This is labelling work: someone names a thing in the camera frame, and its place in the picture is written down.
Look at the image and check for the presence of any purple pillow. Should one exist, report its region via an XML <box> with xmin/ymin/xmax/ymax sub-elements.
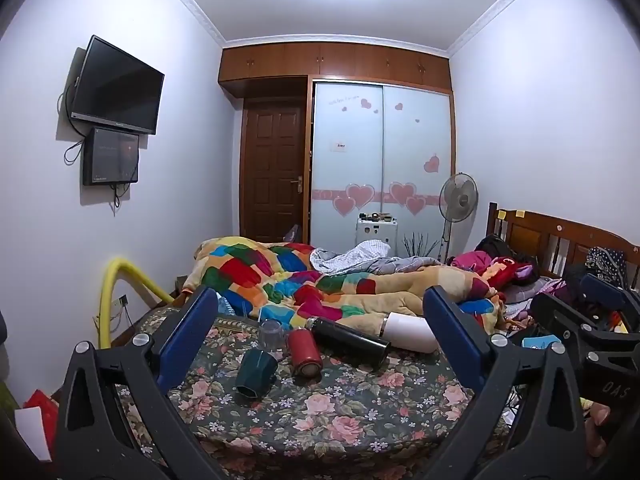
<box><xmin>502</xmin><ymin>280</ymin><xmax>551</xmax><ymax>306</ymax></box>

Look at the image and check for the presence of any black thermos cup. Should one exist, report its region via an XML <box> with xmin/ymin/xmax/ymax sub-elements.
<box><xmin>305</xmin><ymin>316</ymin><xmax>392</xmax><ymax>367</ymax></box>

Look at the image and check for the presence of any standing electric fan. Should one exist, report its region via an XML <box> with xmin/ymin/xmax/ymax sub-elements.
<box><xmin>436</xmin><ymin>172</ymin><xmax>479</xmax><ymax>265</ymax></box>

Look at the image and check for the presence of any wall-mounted black television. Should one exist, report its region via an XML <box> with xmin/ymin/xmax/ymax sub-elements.
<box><xmin>68</xmin><ymin>35</ymin><xmax>166</xmax><ymax>136</ymax></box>

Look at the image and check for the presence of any white paper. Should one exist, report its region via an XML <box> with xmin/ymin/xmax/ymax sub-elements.
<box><xmin>14</xmin><ymin>406</ymin><xmax>53</xmax><ymax>463</ymax></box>

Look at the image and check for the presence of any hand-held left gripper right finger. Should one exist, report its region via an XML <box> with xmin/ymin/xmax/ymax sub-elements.
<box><xmin>423</xmin><ymin>286</ymin><xmax>594</xmax><ymax>480</ymax></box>

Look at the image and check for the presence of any red plush toy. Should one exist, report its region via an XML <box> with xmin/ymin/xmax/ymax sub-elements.
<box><xmin>482</xmin><ymin>256</ymin><xmax>536</xmax><ymax>292</ymax></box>

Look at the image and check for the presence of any grey checked cloth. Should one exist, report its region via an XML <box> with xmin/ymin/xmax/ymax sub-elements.
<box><xmin>310</xmin><ymin>240</ymin><xmax>441</xmax><ymax>276</ymax></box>

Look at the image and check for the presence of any light blue box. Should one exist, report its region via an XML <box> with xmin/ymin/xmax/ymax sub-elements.
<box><xmin>521</xmin><ymin>335</ymin><xmax>563</xmax><ymax>352</ymax></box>

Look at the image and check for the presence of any colourful patchwork quilt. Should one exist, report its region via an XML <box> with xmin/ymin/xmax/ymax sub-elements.
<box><xmin>182</xmin><ymin>236</ymin><xmax>506</xmax><ymax>333</ymax></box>

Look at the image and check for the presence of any bundle of dry twigs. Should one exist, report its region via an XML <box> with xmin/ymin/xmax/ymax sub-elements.
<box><xmin>403</xmin><ymin>232</ymin><xmax>442</xmax><ymax>261</ymax></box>

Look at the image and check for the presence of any white appliance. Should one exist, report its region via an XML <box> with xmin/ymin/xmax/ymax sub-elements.
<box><xmin>355</xmin><ymin>213</ymin><xmax>399</xmax><ymax>256</ymax></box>

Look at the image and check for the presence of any white thermos cup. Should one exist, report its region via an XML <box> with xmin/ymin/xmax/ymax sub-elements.
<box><xmin>378</xmin><ymin>312</ymin><xmax>441</xmax><ymax>353</ymax></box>

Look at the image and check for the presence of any red cup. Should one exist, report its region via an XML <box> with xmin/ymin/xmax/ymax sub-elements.
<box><xmin>286</xmin><ymin>326</ymin><xmax>324</xmax><ymax>377</ymax></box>

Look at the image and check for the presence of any black backpack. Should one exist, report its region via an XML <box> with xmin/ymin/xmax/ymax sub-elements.
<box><xmin>474</xmin><ymin>234</ymin><xmax>518</xmax><ymax>261</ymax></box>

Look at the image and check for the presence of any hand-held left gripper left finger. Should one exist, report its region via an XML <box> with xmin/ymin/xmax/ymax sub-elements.
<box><xmin>52</xmin><ymin>286</ymin><xmax>226</xmax><ymax>480</ymax></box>

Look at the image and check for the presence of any dark green cup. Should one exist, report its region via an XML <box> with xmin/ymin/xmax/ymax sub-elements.
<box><xmin>234</xmin><ymin>349</ymin><xmax>279</xmax><ymax>400</ymax></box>

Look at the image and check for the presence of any person's right hand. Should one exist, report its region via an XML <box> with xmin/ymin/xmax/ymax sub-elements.
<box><xmin>584</xmin><ymin>402</ymin><xmax>613</xmax><ymax>458</ymax></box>

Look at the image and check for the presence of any wooden bed headboard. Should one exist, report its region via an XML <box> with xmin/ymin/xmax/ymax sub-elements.
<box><xmin>486</xmin><ymin>202</ymin><xmax>640</xmax><ymax>291</ymax></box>

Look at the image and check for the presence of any wardrobe with heart stickers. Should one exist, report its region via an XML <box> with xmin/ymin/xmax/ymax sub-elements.
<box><xmin>218</xmin><ymin>41</ymin><xmax>457</xmax><ymax>261</ymax></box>

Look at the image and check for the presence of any red bag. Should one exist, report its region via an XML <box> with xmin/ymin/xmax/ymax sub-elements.
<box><xmin>22</xmin><ymin>389</ymin><xmax>61</xmax><ymax>453</ymax></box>

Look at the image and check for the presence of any pink cloth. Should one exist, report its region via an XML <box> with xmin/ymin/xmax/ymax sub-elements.
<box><xmin>450</xmin><ymin>251</ymin><xmax>495</xmax><ymax>273</ymax></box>

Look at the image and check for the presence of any brown wooden door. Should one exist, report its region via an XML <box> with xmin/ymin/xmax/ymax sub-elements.
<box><xmin>240</xmin><ymin>100</ymin><xmax>307</xmax><ymax>244</ymax></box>

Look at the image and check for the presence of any floral bed sheet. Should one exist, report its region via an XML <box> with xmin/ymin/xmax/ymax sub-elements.
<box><xmin>112</xmin><ymin>305</ymin><xmax>511</xmax><ymax>480</ymax></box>

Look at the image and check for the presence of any dark patterned cloth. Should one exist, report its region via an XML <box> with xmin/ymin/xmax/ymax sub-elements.
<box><xmin>584</xmin><ymin>246</ymin><xmax>628</xmax><ymax>288</ymax></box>

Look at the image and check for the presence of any small black wall monitor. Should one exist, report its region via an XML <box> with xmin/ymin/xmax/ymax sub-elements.
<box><xmin>82</xmin><ymin>127</ymin><xmax>140</xmax><ymax>187</ymax></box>

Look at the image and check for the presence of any yellow foam tube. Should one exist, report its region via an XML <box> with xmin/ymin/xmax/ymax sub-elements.
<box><xmin>98</xmin><ymin>257</ymin><xmax>176</xmax><ymax>350</ymax></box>

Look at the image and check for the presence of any clear glass cup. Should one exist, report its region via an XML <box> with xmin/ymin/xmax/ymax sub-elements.
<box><xmin>258</xmin><ymin>318</ymin><xmax>285</xmax><ymax>352</ymax></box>

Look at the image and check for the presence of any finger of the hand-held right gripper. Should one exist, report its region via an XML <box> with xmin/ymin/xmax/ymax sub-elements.
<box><xmin>580</xmin><ymin>274</ymin><xmax>640</xmax><ymax>313</ymax></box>
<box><xmin>531</xmin><ymin>292</ymin><xmax>640</xmax><ymax>343</ymax></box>

